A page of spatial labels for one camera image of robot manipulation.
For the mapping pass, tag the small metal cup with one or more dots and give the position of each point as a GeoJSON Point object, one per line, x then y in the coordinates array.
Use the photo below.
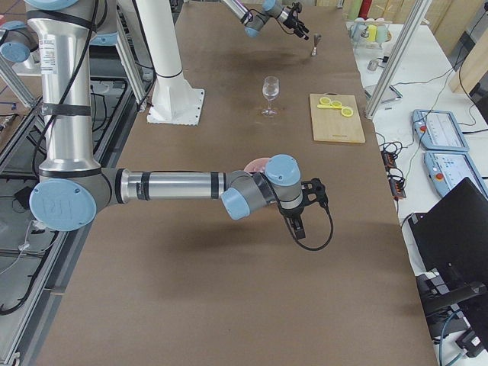
{"type": "Point", "coordinates": [372, 65]}

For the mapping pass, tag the rack of pastel cups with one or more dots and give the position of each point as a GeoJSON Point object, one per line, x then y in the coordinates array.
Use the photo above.
{"type": "Point", "coordinates": [369, 33]}

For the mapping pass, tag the wooden cutting board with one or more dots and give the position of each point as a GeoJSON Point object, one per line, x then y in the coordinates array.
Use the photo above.
{"type": "Point", "coordinates": [329, 125]}

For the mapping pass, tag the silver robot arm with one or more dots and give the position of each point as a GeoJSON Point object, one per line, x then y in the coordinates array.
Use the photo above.
{"type": "Point", "coordinates": [254, 20]}
{"type": "Point", "coordinates": [74, 187]}

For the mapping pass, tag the steel cocktail jigger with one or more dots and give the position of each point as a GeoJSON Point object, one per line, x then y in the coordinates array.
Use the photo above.
{"type": "Point", "coordinates": [316, 39]}

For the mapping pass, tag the white pedestal column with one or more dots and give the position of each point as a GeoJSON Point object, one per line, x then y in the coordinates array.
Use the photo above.
{"type": "Point", "coordinates": [174, 101]}

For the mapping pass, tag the aluminium frame post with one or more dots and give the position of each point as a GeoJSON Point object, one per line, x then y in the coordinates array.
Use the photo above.
{"type": "Point", "coordinates": [403, 41]}

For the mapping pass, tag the yellow plastic knife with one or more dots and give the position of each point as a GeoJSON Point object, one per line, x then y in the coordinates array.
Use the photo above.
{"type": "Point", "coordinates": [329, 106]}

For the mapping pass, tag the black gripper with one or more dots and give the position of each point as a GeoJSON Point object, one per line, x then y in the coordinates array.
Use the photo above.
{"type": "Point", "coordinates": [294, 24]}
{"type": "Point", "coordinates": [291, 213]}

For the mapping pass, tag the clear wine glass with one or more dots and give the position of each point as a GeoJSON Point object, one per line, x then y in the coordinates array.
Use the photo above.
{"type": "Point", "coordinates": [270, 91]}

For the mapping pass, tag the pink bowl of ice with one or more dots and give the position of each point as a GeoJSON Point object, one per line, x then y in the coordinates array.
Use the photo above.
{"type": "Point", "coordinates": [257, 165]}

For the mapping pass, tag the blue teach pendant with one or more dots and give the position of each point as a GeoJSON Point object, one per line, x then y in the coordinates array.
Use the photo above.
{"type": "Point", "coordinates": [448, 168]}
{"type": "Point", "coordinates": [438, 130]}

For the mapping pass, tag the black monitor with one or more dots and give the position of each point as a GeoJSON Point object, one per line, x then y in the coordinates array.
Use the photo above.
{"type": "Point", "coordinates": [452, 239]}

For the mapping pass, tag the black power strip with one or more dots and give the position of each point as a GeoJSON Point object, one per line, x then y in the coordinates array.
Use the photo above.
{"type": "Point", "coordinates": [395, 175]}

